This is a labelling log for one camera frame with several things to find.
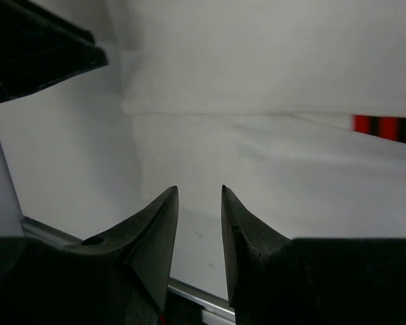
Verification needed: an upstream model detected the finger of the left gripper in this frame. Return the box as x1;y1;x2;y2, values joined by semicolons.
0;1;95;64
0;46;108;103

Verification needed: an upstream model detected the aluminium front rail frame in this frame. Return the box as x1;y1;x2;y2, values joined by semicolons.
20;216;238;324

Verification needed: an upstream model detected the white printed t-shirt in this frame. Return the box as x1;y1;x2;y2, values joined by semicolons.
122;1;406;237

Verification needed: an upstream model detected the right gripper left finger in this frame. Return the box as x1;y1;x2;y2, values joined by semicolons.
67;186;179;311

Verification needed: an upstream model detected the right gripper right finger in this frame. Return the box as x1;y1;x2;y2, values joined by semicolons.
221;186;290;308

